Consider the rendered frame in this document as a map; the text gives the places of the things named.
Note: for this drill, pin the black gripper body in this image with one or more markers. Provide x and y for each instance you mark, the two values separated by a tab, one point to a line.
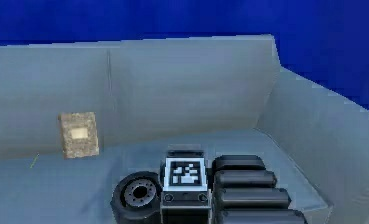
137	196

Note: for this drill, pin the tan square book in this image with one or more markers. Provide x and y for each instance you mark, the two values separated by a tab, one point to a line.
79	135

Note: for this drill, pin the grey sofa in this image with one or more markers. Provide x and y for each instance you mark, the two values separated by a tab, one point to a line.
192	100

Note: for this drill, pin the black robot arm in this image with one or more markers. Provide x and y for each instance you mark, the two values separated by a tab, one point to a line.
248	196

